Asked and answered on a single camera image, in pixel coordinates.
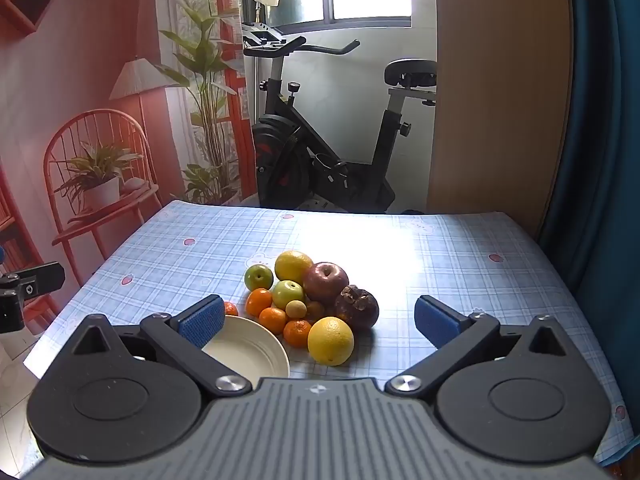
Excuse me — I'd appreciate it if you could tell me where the dark teal curtain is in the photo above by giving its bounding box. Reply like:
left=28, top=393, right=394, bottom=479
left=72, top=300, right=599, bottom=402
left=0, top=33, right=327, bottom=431
left=537, top=0, right=640, bottom=431

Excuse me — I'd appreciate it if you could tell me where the white round plate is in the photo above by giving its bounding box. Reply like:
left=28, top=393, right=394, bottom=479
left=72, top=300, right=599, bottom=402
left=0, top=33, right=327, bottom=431
left=201, top=315, right=291, bottom=387

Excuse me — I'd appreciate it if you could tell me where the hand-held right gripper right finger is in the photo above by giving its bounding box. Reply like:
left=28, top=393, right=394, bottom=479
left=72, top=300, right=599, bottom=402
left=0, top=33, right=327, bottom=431
left=384, top=295, right=571, bottom=397

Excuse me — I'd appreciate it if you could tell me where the red apple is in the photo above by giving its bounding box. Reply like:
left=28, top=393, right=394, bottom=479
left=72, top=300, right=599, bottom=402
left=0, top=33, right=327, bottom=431
left=302, top=261, right=350, bottom=305

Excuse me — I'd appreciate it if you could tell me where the blue plaid tablecloth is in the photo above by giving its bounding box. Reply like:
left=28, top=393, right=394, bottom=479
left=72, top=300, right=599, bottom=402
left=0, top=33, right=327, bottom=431
left=22, top=200, right=628, bottom=467

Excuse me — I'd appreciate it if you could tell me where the light wooden panel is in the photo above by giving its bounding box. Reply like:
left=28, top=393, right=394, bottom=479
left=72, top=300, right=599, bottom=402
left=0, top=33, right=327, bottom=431
left=426, top=0, right=573, bottom=241

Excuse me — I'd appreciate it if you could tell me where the light green apple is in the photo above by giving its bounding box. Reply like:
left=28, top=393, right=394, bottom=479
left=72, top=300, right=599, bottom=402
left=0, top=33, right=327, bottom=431
left=271, top=280, right=306, bottom=311

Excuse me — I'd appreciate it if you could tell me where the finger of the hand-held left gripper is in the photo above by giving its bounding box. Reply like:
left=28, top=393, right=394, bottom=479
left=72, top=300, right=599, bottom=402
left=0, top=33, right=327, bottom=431
left=0, top=261, right=66, bottom=306

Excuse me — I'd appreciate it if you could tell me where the dark green apple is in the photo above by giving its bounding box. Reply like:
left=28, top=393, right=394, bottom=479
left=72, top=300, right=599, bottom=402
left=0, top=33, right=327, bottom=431
left=244, top=264, right=274, bottom=292

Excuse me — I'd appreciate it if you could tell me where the yellow lemon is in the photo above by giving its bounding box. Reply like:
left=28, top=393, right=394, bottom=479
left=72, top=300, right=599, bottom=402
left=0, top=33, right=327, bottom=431
left=307, top=316, right=355, bottom=366
left=274, top=250, right=315, bottom=286

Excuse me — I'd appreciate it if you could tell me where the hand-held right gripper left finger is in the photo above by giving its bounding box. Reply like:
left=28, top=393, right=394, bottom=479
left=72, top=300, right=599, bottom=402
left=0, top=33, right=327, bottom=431
left=72, top=295, right=253, bottom=397

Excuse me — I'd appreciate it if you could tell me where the black exercise bike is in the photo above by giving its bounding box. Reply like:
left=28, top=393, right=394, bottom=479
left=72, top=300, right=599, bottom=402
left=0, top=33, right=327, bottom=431
left=241, top=22, right=438, bottom=213

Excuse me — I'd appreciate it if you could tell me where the dark purple mangosteen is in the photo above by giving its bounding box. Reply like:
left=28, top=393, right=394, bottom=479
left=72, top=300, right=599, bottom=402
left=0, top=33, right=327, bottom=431
left=334, top=284, right=380, bottom=332

